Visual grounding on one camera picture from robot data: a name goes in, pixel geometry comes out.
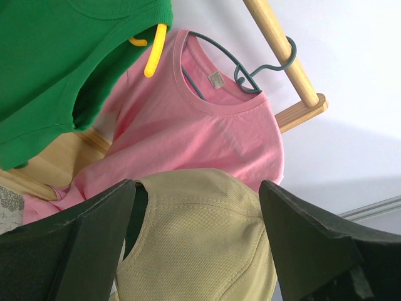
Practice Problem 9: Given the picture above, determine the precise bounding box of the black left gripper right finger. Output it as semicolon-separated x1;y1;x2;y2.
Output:
259;180;400;300

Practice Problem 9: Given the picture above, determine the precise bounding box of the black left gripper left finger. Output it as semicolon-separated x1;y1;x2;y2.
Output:
1;180;135;300

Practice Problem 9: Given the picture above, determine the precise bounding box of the khaki hat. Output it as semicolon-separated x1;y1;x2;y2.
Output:
110;169;277;300

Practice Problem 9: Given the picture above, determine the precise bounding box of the pink t-shirt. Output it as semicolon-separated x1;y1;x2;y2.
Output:
23;29;284;224

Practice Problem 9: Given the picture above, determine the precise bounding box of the dark green cap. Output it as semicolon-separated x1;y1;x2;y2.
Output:
123;183;148;259

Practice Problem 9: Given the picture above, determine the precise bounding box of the floral table mat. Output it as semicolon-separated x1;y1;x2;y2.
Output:
0;186;24;234

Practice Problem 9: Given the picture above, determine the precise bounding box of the wooden clothes rack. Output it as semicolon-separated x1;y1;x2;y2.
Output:
1;1;328;200

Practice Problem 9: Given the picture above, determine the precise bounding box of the green tank top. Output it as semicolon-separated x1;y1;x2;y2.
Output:
1;1;173;171

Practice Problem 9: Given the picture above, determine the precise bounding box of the yellow hanger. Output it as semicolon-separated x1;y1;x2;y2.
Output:
128;23;168;78

